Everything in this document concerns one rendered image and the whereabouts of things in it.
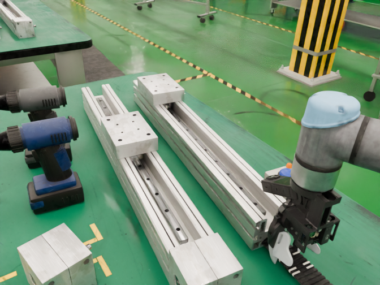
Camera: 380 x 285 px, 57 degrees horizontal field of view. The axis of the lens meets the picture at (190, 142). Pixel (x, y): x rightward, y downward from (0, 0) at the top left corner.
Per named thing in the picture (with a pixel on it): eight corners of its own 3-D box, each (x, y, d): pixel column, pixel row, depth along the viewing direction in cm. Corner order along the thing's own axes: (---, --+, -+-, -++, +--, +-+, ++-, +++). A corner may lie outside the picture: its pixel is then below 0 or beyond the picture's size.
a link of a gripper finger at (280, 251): (277, 284, 66) (295, 247, 62) (259, 260, 70) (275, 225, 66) (290, 280, 67) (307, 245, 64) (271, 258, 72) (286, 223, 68)
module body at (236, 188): (288, 236, 78) (295, 208, 74) (251, 251, 74) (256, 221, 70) (158, 96, 139) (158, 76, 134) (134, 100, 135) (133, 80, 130)
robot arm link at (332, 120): (362, 116, 47) (300, 100, 51) (341, 181, 53) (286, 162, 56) (372, 96, 53) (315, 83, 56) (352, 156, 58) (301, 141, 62)
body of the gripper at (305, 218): (301, 257, 61) (316, 204, 55) (271, 224, 67) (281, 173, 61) (333, 242, 64) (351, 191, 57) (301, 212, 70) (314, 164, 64)
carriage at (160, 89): (184, 107, 118) (184, 89, 115) (153, 113, 114) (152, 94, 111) (165, 90, 131) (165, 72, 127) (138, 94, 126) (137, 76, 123)
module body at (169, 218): (214, 265, 71) (217, 236, 66) (168, 283, 67) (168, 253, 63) (111, 104, 132) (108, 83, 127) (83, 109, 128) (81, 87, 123)
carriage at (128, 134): (158, 159, 92) (158, 137, 89) (117, 168, 88) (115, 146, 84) (138, 130, 104) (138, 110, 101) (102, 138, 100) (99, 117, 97)
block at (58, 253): (108, 279, 67) (103, 245, 62) (52, 318, 60) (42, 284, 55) (81, 249, 73) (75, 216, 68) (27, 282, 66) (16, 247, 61)
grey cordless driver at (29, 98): (77, 162, 100) (64, 91, 88) (0, 175, 94) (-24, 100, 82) (74, 147, 106) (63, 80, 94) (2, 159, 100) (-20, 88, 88)
